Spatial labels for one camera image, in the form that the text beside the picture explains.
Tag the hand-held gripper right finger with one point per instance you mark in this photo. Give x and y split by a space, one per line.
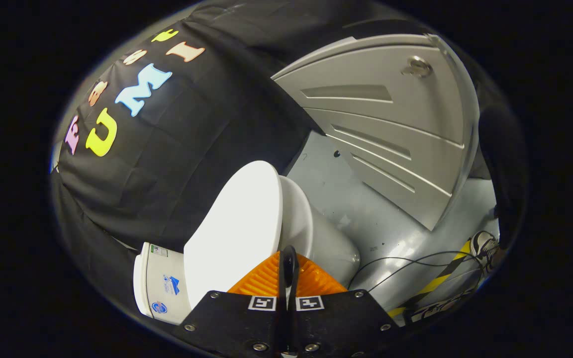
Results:
341 323

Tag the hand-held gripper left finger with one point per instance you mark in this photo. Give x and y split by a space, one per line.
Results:
237 323

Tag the white toilet lid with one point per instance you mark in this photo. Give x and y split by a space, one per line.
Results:
237 228

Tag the printed floor sticker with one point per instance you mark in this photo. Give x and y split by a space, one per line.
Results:
438 307

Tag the yellow black floor tape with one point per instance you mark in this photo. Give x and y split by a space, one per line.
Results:
435 282

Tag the person's sneaker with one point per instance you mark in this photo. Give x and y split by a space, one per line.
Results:
484 246

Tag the white grey cabinet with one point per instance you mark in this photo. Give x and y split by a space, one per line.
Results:
376 129

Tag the black backdrop cloth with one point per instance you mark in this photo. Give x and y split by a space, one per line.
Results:
192 124

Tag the person's dark trouser leg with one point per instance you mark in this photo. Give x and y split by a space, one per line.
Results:
508 164

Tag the round metal cabinet knob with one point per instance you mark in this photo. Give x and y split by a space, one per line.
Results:
417 66

